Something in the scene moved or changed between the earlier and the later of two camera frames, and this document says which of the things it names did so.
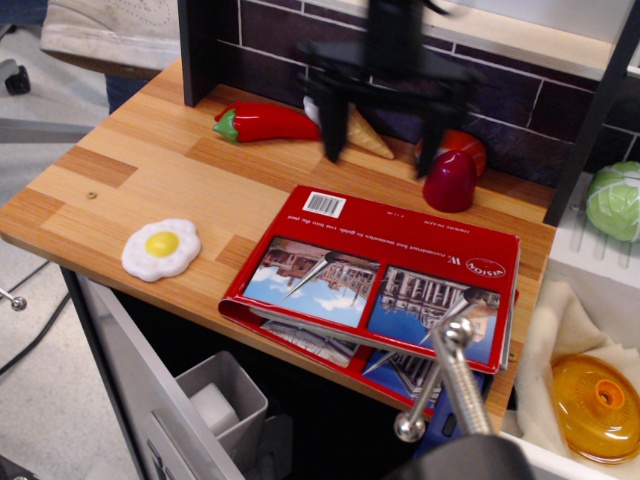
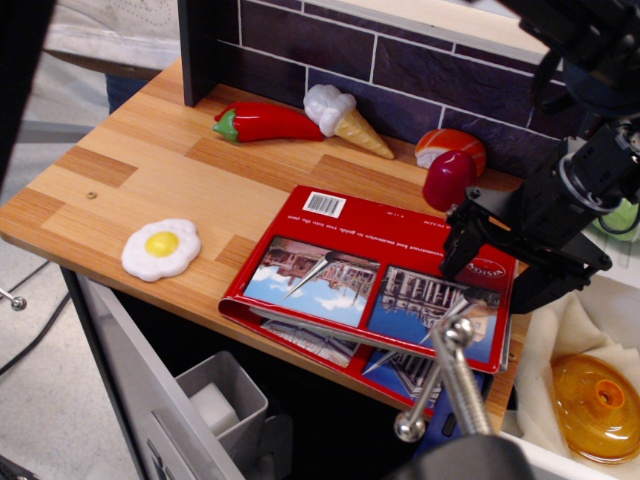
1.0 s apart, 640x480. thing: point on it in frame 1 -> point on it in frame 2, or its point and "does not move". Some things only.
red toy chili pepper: [257, 121] does not move
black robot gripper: [394, 66] -> [544, 216]
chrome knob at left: [18, 303] does not move
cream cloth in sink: [556, 326] does not move
